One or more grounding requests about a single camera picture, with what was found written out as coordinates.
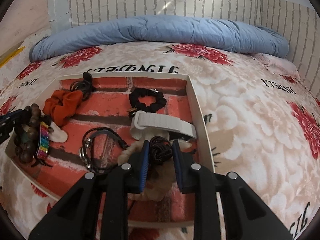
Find brown wooden bead bracelet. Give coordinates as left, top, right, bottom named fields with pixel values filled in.
left=13, top=103, right=43, bottom=165

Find felt hair clip set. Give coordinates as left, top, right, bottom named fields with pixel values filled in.
left=15, top=122, right=69, bottom=145

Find orange fabric scrunchie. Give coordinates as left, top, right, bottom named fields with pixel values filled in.
left=42, top=90, right=83, bottom=127

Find dark beaded cord bracelet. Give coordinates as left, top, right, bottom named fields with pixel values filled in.
left=149, top=135, right=174, bottom=167

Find white watch band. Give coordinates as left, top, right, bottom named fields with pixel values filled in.
left=130, top=111, right=197, bottom=140

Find yellow wooden strip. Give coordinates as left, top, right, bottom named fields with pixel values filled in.
left=0, top=42, right=25, bottom=67

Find white tray brick-pattern base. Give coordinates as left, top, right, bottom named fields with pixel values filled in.
left=1, top=72, right=214, bottom=236

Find floral plush bed blanket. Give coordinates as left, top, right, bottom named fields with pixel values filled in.
left=1, top=35, right=319, bottom=239

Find black scrunchie with charm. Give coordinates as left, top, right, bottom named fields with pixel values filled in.
left=128, top=88, right=167, bottom=119

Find clear plastic bag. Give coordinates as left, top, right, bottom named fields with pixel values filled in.
left=47, top=0, right=71, bottom=34

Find blue folded quilt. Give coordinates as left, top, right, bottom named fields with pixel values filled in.
left=29, top=15, right=289, bottom=62

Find black leather wrap bracelet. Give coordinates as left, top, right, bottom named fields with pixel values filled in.
left=79, top=127, right=130, bottom=173

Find cream shell bracelet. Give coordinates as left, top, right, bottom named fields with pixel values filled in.
left=117, top=128, right=192, bottom=202

